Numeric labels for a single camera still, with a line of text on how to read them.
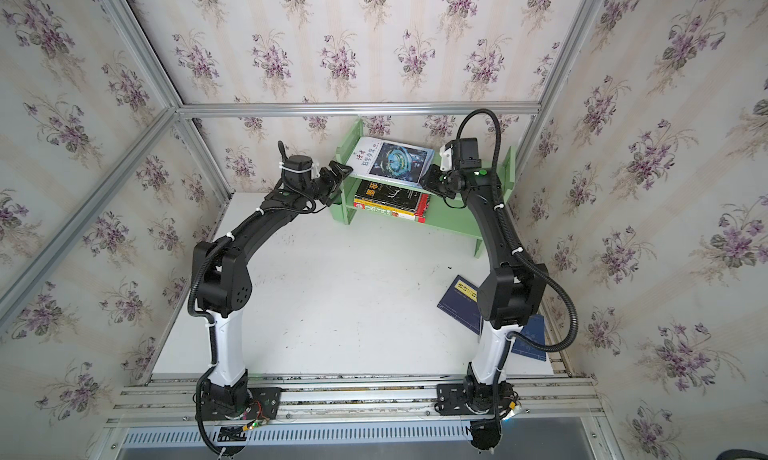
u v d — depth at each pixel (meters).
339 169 0.84
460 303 0.91
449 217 0.95
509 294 0.49
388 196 0.96
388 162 0.92
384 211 0.96
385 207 0.95
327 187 0.82
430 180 0.75
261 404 0.72
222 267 0.53
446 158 0.77
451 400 0.73
